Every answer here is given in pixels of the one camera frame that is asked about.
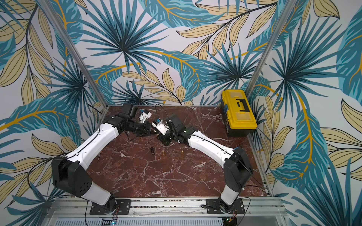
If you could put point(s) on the yellow black toolbox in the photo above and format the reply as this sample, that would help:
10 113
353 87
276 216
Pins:
237 115

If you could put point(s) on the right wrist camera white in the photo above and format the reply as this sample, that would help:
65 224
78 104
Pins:
160 125

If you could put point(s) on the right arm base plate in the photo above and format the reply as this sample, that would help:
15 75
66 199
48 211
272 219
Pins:
217 206

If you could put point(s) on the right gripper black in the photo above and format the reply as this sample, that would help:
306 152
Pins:
165 136

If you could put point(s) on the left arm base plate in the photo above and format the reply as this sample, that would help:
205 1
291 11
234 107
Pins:
113 207

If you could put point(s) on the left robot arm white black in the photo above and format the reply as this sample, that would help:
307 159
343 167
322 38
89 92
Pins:
70 172

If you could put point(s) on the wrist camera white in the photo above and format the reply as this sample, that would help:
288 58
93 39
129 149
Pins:
160 125
144 115

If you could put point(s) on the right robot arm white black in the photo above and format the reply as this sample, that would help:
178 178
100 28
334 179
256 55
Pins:
235 162

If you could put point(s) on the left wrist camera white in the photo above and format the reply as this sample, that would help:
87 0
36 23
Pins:
144 115

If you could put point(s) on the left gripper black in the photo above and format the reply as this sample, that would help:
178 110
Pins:
147 129

